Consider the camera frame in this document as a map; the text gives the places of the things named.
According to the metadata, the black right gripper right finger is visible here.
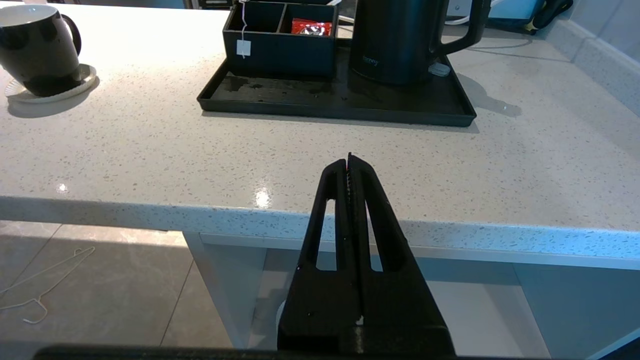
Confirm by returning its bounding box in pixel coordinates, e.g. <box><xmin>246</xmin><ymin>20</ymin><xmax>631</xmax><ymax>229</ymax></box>
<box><xmin>348</xmin><ymin>152</ymin><xmax>457</xmax><ymax>357</ymax></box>

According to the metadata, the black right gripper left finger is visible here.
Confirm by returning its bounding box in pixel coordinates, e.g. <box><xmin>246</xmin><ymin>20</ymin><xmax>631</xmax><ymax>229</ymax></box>
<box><xmin>277</xmin><ymin>159</ymin><xmax>362</xmax><ymax>353</ymax></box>

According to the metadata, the black electric kettle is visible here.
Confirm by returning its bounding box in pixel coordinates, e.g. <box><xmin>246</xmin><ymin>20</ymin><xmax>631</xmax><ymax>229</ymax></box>
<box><xmin>348</xmin><ymin>0</ymin><xmax>493</xmax><ymax>87</ymax></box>

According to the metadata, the black rectangular serving tray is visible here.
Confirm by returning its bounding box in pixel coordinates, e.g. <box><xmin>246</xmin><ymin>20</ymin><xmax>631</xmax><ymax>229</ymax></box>
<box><xmin>197</xmin><ymin>39</ymin><xmax>478</xmax><ymax>128</ymax></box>

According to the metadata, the black compartment sachet box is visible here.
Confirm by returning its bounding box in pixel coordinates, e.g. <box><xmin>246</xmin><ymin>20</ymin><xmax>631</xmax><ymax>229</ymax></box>
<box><xmin>222</xmin><ymin>1</ymin><xmax>340</xmax><ymax>79</ymax></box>

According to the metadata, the red sachet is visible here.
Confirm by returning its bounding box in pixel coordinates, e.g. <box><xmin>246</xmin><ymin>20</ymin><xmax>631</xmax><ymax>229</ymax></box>
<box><xmin>290</xmin><ymin>18</ymin><xmax>333</xmax><ymax>37</ymax></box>

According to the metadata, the white round saucer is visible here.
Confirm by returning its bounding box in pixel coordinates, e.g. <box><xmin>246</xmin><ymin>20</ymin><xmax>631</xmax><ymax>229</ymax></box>
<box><xmin>4</xmin><ymin>63</ymin><xmax>98</xmax><ymax>104</ymax></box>

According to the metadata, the black mug white inside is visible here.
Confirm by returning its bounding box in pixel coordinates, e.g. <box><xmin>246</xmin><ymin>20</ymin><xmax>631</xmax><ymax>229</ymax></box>
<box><xmin>0</xmin><ymin>4</ymin><xmax>83</xmax><ymax>98</ymax></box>

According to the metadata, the white wire clothes hanger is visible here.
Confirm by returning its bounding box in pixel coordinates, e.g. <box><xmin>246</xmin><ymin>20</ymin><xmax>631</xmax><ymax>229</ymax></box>
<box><xmin>0</xmin><ymin>245</ymin><xmax>96</xmax><ymax>325</ymax></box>

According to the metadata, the black plug with cable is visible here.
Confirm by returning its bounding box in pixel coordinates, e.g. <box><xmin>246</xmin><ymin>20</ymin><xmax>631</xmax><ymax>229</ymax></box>
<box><xmin>525</xmin><ymin>0</ymin><xmax>575</xmax><ymax>36</ymax></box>

